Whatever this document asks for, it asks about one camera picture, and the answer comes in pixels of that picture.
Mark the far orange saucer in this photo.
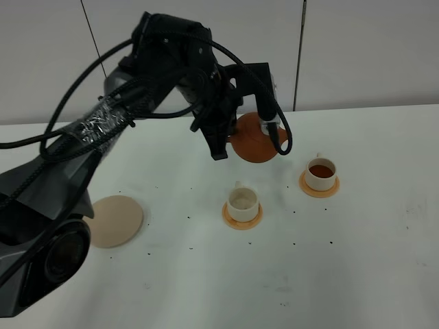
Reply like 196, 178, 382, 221
298, 171, 340, 198

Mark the far white teacup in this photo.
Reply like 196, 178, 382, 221
305, 153, 337, 192

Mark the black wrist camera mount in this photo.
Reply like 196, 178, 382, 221
224, 62, 280, 136

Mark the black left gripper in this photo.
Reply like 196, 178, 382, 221
176, 64, 244, 160

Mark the orange saucer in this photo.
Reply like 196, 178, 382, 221
298, 171, 340, 198
222, 203, 263, 230

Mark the near orange saucer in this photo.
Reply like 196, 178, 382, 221
222, 203, 263, 230

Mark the beige round teapot coaster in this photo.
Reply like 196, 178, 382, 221
84, 195, 144, 248

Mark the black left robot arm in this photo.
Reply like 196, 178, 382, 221
1, 13, 238, 318

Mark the near white teacup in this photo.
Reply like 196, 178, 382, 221
226, 181, 259, 223

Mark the white teacup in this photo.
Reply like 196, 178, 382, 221
226, 181, 259, 223
305, 153, 337, 192

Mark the brown clay teapot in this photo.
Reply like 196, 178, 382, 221
228, 112, 289, 163

